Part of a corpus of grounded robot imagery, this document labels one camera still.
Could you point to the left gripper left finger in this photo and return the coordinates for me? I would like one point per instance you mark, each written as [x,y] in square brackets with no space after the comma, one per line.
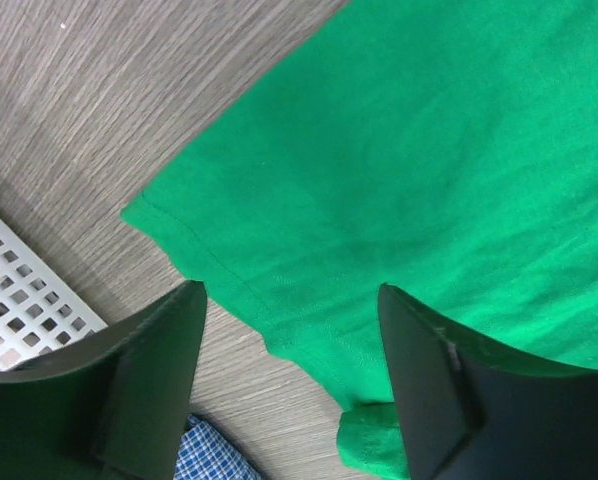
[110,406]

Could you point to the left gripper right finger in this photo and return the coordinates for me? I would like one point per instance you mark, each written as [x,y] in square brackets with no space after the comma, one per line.
[471,407]

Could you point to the green t-shirt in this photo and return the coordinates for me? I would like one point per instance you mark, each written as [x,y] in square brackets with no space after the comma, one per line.
[449,148]

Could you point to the blue checked shirt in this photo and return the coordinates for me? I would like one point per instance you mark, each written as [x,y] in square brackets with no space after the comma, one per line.
[205,454]

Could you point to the white perforated basket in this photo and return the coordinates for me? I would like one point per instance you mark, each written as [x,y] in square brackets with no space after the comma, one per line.
[39,313]

